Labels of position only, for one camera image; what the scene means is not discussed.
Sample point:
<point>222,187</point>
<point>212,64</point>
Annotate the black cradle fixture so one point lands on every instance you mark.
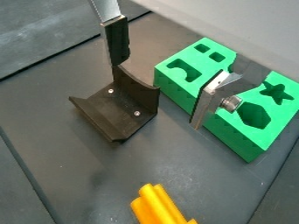
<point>122,107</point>

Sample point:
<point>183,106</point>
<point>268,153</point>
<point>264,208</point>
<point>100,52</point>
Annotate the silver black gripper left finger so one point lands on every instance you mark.
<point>114,30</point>

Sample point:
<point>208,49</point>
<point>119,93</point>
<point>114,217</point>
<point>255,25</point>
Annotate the yellow three prong object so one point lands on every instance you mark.
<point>154,207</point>

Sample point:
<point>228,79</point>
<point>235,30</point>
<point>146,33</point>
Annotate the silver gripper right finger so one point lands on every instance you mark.
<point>219,93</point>

